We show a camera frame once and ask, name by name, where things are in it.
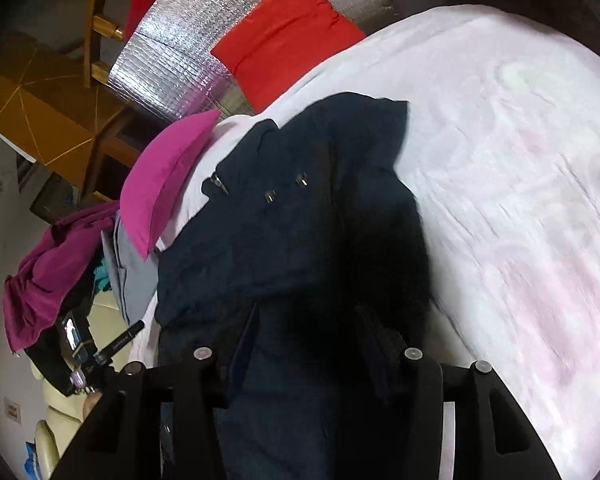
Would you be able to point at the white bed sheet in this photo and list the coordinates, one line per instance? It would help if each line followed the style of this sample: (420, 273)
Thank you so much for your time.
(502, 155)

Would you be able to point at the teal garment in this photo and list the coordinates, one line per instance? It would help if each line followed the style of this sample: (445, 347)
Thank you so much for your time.
(101, 278)

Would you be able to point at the magenta fleece garment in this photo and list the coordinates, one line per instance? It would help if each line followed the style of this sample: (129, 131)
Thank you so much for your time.
(33, 296)

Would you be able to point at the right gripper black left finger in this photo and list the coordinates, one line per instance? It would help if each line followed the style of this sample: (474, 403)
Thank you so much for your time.
(158, 423)

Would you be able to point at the navy blue padded jacket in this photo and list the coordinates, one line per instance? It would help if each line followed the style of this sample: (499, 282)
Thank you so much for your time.
(306, 273)

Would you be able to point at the silver foil insulation board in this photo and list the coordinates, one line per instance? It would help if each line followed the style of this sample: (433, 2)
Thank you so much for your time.
(166, 68)

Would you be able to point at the grey folded garment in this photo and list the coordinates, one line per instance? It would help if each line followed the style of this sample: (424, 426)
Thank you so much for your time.
(133, 279)

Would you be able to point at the red pillow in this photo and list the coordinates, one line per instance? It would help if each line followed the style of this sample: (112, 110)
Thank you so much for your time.
(280, 41)

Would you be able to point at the black garment on sofa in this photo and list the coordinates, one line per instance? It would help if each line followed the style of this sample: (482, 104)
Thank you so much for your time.
(51, 353)

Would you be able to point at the magenta pillow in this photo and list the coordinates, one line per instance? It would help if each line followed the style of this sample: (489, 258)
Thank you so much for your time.
(151, 189)

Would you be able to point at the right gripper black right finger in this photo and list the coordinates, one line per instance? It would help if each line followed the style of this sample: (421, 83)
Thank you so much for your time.
(492, 437)

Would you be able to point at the person's left hand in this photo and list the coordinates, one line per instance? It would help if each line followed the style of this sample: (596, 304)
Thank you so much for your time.
(89, 403)

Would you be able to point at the cream leather sofa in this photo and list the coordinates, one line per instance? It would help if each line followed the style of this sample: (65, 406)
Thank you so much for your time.
(64, 414)

